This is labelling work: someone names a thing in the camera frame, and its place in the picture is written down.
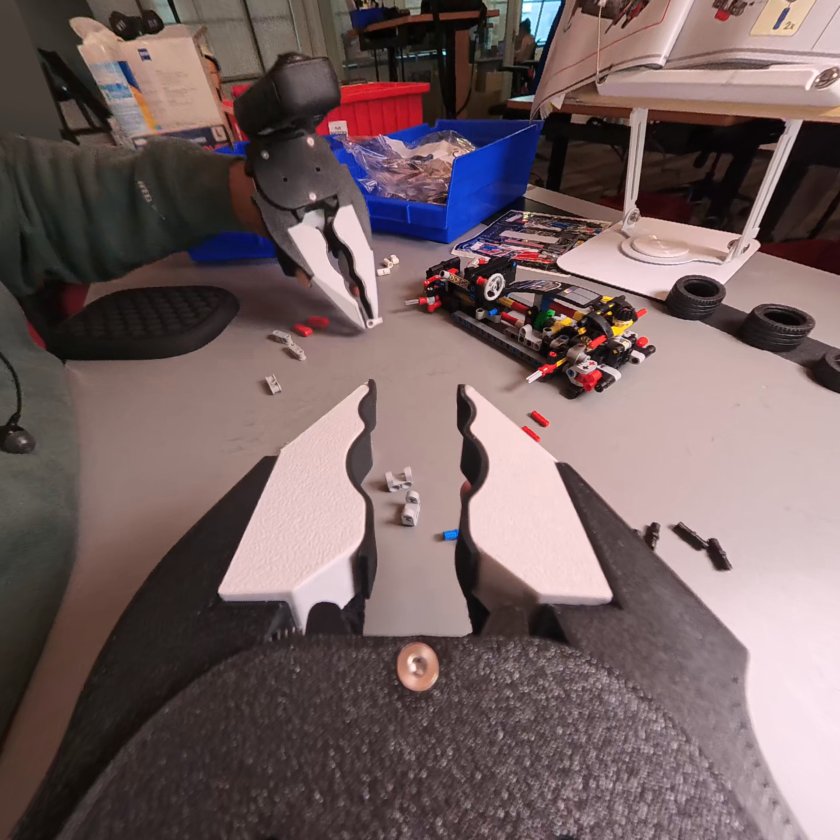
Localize holographic sticker sheet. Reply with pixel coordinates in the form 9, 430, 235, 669
451, 210, 613, 273

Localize black drawstring toggle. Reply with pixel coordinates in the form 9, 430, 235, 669
0, 351, 37, 455

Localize person's green sweatshirt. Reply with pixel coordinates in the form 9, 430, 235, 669
0, 282, 80, 742

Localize cardboard box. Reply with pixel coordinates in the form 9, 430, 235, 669
69, 16, 234, 148

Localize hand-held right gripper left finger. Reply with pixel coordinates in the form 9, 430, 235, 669
217, 378, 380, 634

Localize toy brick car chassis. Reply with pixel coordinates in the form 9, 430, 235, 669
405, 255, 657, 399

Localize black mesh cushion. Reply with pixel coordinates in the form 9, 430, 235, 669
49, 285, 240, 361

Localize wooden background desk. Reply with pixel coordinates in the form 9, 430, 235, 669
348, 7, 501, 119
507, 92, 840, 129

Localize person's left hand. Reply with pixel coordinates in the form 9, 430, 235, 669
228, 159, 271, 236

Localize person's left forearm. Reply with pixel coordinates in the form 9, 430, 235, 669
0, 134, 247, 299

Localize clear bags of parts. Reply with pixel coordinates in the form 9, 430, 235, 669
341, 130, 479, 204

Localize red plastic bin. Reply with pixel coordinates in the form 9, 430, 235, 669
315, 82, 431, 137

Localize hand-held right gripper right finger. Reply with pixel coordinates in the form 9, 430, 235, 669
455, 384, 616, 632

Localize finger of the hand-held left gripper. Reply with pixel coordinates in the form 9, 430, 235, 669
331, 202, 383, 328
286, 215, 370, 329

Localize instruction booklet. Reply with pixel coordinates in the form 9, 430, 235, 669
530, 0, 840, 119

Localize white book stand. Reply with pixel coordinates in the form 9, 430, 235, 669
556, 62, 840, 301

